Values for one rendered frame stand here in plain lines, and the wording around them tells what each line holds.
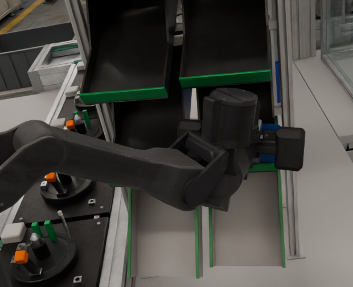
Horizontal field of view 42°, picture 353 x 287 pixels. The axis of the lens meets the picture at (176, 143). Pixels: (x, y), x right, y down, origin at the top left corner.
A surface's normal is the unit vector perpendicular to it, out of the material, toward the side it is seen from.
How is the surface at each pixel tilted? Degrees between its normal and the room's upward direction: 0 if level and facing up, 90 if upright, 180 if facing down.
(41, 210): 0
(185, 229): 45
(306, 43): 90
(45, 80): 90
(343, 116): 0
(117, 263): 0
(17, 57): 90
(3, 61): 90
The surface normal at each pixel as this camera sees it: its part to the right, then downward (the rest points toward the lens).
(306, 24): 0.01, 0.53
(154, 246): -0.23, -0.20
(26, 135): -0.55, -0.52
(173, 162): 0.27, -0.93
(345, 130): -0.17, -0.83
